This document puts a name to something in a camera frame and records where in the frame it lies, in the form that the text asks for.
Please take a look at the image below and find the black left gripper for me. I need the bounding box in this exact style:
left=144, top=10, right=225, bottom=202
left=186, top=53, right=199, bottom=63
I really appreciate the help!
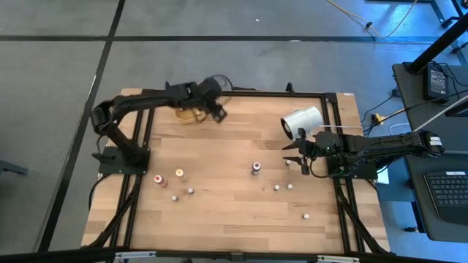
left=182, top=75, right=230, bottom=124

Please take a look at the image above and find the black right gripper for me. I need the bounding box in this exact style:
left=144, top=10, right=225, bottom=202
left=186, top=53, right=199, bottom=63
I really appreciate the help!
left=282, top=127, right=343, bottom=176

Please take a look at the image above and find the yellow plastic basket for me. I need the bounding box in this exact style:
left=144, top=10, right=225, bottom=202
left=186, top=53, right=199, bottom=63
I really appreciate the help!
left=173, top=105, right=211, bottom=126

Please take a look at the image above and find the black side desk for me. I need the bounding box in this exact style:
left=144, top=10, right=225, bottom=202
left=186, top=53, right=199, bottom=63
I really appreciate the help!
left=391, top=61, right=468, bottom=244

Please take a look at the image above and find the grey thin rod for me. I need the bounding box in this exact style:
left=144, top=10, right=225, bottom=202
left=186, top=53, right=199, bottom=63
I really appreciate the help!
left=412, top=94, right=468, bottom=133

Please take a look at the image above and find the black power adapter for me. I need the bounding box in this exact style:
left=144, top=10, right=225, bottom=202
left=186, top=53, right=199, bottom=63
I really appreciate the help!
left=423, top=64, right=450, bottom=102

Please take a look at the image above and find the black keyboard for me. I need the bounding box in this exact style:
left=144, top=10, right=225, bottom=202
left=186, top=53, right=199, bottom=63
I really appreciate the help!
left=423, top=170, right=468, bottom=226

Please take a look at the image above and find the black slanted pole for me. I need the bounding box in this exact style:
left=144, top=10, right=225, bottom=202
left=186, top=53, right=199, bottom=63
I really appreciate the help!
left=407, top=12, right=468, bottom=75

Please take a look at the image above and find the grey furniture leg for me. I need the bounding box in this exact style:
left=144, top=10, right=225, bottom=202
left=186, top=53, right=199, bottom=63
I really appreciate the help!
left=0, top=159, right=29, bottom=176

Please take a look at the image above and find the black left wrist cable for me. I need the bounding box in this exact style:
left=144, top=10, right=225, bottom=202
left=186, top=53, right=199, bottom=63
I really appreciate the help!
left=212, top=74, right=235, bottom=91

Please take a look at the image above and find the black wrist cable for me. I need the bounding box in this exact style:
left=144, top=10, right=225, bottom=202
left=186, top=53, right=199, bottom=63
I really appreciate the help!
left=212, top=74, right=235, bottom=91
left=309, top=156, right=343, bottom=180

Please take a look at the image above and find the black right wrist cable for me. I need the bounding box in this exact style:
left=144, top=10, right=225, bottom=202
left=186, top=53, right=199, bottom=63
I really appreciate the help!
left=309, top=156, right=343, bottom=180

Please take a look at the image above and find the black aluminium table frame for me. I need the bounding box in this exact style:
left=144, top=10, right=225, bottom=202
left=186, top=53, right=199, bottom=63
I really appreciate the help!
left=83, top=87, right=390, bottom=256

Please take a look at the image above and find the yellow extension cord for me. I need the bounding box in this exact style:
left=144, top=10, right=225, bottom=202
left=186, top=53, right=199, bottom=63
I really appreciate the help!
left=326, top=0, right=420, bottom=40

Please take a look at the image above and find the black camera rig bar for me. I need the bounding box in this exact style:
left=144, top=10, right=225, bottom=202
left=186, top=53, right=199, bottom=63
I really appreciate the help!
left=0, top=246, right=468, bottom=263

